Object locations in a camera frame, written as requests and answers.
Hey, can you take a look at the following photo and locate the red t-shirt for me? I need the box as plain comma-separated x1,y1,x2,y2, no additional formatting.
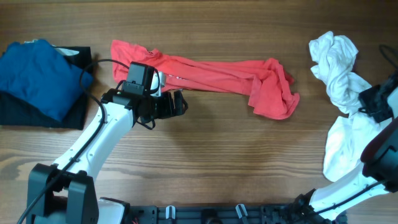
111,40,300,119

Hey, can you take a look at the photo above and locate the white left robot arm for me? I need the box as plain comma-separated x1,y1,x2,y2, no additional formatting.
18,89,188,223

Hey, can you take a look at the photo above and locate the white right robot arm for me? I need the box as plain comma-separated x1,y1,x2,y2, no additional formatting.
289,118,397,223

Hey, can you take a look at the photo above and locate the white crumpled shirt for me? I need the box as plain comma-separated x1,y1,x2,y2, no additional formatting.
308,31,392,182

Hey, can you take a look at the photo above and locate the white folded cloth under blue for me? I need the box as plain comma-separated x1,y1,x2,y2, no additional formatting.
24,39,80,57

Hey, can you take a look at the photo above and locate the blue folded shirt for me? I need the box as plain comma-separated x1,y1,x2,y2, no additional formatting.
1,40,93,121

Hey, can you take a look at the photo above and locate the black folded shirt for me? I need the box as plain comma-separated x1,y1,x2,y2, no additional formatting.
1,47,91,130

